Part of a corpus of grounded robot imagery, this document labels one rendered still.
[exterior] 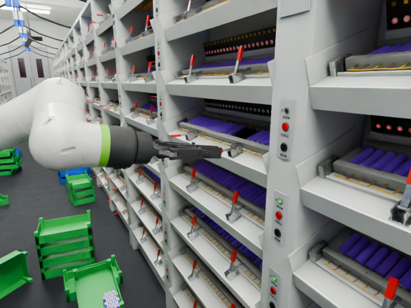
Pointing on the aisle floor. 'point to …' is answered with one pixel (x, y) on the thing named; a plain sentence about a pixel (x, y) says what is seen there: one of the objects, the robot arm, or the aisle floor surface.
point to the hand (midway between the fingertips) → (208, 151)
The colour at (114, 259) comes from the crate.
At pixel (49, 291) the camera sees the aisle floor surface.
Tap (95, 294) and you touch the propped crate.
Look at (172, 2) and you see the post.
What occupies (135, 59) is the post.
